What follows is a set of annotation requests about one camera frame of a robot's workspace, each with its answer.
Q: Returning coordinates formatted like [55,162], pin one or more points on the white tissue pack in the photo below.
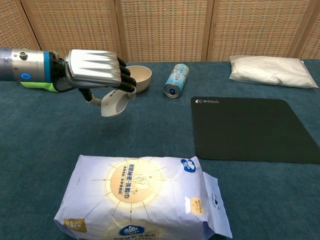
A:
[137,195]

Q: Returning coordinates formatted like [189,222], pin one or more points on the clear bag of white filling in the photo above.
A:
[267,70]

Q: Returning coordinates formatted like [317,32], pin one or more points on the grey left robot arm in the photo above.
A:
[22,65]

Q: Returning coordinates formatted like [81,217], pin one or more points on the light blue drink can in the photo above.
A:
[176,80]

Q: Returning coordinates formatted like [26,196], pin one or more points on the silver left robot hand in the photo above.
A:
[92,67]

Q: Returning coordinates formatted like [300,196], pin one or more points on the woven bamboo folding screen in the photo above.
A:
[162,25]

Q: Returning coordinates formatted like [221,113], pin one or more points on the beige bowl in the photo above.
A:
[142,77]

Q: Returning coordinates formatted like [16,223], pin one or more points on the white computer mouse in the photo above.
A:
[112,107]

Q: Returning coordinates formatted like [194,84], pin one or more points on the teal felt table cover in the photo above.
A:
[125,135]

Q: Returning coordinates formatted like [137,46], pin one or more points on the black mouse pad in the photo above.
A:
[250,130]

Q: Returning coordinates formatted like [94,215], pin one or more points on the green and grey microfiber cloth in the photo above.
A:
[37,85]

